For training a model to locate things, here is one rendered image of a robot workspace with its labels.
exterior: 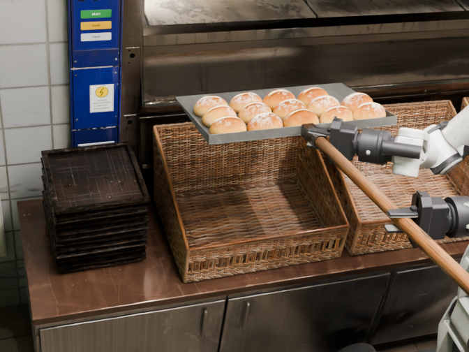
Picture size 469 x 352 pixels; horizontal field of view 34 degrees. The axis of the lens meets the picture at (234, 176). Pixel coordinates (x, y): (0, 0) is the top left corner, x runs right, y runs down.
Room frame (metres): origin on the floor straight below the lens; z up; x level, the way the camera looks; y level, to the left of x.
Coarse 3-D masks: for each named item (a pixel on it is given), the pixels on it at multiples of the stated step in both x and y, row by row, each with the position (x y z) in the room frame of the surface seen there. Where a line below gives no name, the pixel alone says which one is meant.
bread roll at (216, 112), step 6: (210, 108) 1.69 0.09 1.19; (216, 108) 1.68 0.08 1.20; (222, 108) 1.69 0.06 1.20; (228, 108) 1.70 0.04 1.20; (204, 114) 1.68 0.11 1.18; (210, 114) 1.67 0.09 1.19; (216, 114) 1.67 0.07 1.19; (222, 114) 1.67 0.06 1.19; (228, 114) 1.68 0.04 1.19; (234, 114) 1.70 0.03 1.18; (204, 120) 1.66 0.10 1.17; (210, 120) 1.66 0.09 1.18
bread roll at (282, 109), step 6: (282, 102) 1.77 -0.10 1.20; (288, 102) 1.76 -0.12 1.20; (294, 102) 1.77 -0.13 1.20; (300, 102) 1.78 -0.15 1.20; (276, 108) 1.75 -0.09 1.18; (282, 108) 1.75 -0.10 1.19; (288, 108) 1.75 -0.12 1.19; (294, 108) 1.75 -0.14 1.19; (276, 114) 1.74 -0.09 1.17; (282, 114) 1.74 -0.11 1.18; (282, 120) 1.74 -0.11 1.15
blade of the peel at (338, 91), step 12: (324, 84) 2.06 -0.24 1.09; (336, 84) 2.07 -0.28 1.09; (180, 96) 1.88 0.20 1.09; (192, 96) 1.88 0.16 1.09; (228, 96) 1.90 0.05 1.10; (264, 96) 1.92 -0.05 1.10; (336, 96) 1.96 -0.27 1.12; (192, 108) 1.79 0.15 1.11; (384, 108) 1.84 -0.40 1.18; (192, 120) 1.70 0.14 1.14; (360, 120) 1.73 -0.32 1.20; (372, 120) 1.74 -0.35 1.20; (384, 120) 1.76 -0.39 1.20; (396, 120) 1.77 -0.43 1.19; (204, 132) 1.59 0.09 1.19; (240, 132) 1.59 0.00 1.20; (252, 132) 1.60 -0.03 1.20; (264, 132) 1.62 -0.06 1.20; (276, 132) 1.63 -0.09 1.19; (288, 132) 1.64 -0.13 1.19; (300, 132) 1.66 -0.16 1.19
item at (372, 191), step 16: (320, 144) 1.55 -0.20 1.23; (336, 160) 1.47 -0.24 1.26; (352, 176) 1.39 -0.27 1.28; (368, 192) 1.31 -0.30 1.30; (384, 208) 1.25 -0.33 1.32; (400, 224) 1.18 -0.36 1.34; (416, 224) 1.17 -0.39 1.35; (416, 240) 1.12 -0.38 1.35; (432, 240) 1.11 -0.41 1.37; (432, 256) 1.07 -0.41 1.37; (448, 256) 1.06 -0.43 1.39; (448, 272) 1.02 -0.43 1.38; (464, 272) 1.00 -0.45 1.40; (464, 288) 0.97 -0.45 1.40
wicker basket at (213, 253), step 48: (192, 144) 2.05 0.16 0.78; (240, 144) 2.12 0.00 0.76; (288, 144) 2.19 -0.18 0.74; (192, 192) 2.01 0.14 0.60; (240, 192) 2.05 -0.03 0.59; (288, 192) 2.10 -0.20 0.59; (192, 240) 1.78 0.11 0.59; (240, 240) 1.67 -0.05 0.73; (288, 240) 1.73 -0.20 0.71; (336, 240) 1.80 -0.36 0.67
